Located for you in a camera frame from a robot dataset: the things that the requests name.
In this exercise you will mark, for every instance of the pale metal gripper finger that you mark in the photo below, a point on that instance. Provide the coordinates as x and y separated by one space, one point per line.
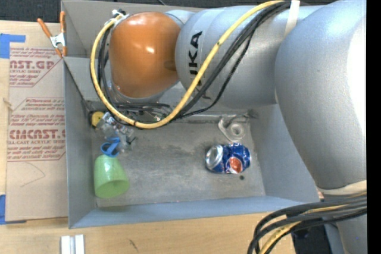
107 122
126 133

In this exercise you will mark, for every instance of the small yellow round object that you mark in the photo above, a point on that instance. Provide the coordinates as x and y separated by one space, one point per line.
96 119

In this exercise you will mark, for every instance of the blue plastic clip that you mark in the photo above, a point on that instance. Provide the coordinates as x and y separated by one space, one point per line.
108 149

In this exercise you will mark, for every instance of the green plastic cup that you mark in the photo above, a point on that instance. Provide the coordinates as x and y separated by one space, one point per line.
108 177

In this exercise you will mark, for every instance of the grey metal bin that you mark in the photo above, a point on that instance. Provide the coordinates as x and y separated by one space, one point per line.
172 154

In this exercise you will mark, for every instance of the brown cardboard board red print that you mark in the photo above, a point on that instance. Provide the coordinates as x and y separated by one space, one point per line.
35 116

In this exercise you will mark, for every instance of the crushed blue soda can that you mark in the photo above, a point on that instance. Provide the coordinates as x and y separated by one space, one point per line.
230 159

